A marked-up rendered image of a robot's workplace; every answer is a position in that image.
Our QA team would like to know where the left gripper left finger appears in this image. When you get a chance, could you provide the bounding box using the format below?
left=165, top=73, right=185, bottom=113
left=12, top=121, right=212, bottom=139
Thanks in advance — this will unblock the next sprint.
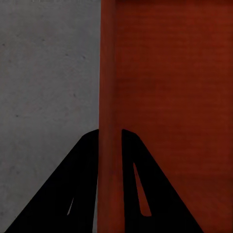
left=5, top=129, right=99, bottom=233

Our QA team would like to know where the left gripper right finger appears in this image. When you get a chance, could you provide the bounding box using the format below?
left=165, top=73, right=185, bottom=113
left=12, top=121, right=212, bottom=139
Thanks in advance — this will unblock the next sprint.
left=122, top=129, right=203, bottom=233

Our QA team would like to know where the storage box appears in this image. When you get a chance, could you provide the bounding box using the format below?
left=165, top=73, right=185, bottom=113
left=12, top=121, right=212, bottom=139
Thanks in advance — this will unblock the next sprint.
left=97, top=0, right=233, bottom=233

